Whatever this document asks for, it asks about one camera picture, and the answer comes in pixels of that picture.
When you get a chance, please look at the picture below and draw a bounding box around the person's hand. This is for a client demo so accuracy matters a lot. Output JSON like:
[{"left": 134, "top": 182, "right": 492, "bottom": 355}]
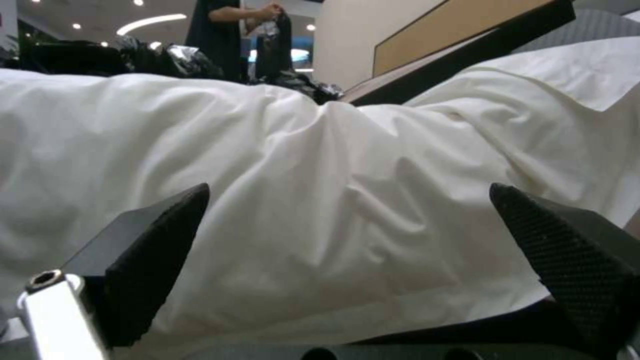
[{"left": 254, "top": 2, "right": 287, "bottom": 20}]

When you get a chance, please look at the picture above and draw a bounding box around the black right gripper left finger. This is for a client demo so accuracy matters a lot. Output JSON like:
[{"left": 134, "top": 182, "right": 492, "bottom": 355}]
[{"left": 16, "top": 182, "right": 211, "bottom": 360}]

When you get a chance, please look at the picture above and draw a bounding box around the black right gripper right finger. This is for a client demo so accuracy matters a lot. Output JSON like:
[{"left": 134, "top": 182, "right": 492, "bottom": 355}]
[{"left": 488, "top": 182, "right": 640, "bottom": 352}]

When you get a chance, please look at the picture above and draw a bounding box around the white duvet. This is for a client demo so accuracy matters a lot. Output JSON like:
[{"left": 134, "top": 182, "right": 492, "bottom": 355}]
[{"left": 0, "top": 47, "right": 640, "bottom": 348}]

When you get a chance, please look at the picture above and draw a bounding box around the black garbage bag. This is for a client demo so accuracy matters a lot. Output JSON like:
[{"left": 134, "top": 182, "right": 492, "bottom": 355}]
[
  {"left": 245, "top": 13, "right": 294, "bottom": 80},
  {"left": 0, "top": 39, "right": 132, "bottom": 75},
  {"left": 115, "top": 34, "right": 225, "bottom": 80},
  {"left": 248, "top": 69, "right": 345, "bottom": 105}
]

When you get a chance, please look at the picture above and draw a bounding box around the white pillow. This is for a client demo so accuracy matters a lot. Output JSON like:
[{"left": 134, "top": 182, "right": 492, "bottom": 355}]
[{"left": 454, "top": 36, "right": 640, "bottom": 112}]

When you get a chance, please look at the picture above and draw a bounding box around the person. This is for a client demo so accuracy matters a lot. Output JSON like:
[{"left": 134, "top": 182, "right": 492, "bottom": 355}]
[{"left": 185, "top": 0, "right": 289, "bottom": 82}]

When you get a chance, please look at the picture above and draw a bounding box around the dark wooden headboard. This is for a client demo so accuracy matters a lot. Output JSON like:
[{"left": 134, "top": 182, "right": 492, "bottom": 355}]
[{"left": 341, "top": 0, "right": 576, "bottom": 107}]

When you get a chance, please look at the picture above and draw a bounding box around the grey upholstered chair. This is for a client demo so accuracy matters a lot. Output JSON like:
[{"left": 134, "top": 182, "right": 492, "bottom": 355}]
[{"left": 512, "top": 8, "right": 640, "bottom": 54}]

